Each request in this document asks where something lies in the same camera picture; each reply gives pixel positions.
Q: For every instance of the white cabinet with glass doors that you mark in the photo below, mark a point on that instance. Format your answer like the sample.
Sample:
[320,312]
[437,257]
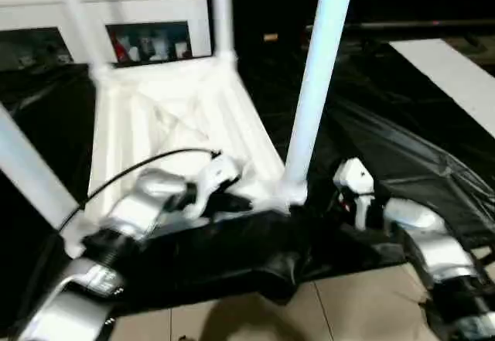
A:
[93,1]

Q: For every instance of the white plastic table leg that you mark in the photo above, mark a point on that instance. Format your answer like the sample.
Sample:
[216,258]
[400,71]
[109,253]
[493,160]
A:
[223,12]
[81,20]
[317,70]
[35,167]

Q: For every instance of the dark cabinet with yellow label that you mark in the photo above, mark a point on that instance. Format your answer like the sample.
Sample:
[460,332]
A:
[356,1]

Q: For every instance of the white plastic table top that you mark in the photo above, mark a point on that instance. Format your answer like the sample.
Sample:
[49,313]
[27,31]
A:
[178,117]

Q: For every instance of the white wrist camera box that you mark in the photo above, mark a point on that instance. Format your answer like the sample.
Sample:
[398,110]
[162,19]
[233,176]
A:
[213,175]
[356,182]

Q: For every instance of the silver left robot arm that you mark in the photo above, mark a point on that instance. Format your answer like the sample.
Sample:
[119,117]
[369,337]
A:
[131,217]

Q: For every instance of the black horizontal bar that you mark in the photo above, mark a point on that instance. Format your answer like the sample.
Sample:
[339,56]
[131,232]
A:
[402,25]

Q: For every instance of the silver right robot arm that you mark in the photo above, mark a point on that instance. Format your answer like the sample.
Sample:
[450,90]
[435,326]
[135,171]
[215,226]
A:
[433,240]

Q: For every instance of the black work mat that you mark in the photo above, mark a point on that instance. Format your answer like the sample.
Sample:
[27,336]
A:
[402,163]

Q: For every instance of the small red bottle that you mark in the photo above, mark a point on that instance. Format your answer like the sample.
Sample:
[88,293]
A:
[124,49]

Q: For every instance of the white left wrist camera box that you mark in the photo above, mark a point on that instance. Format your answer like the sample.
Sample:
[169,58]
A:
[213,175]

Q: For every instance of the white flat board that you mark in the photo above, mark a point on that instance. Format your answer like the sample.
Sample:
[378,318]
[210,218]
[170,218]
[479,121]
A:
[456,78]

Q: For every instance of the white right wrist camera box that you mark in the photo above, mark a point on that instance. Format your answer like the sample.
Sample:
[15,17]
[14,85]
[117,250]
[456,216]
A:
[356,182]

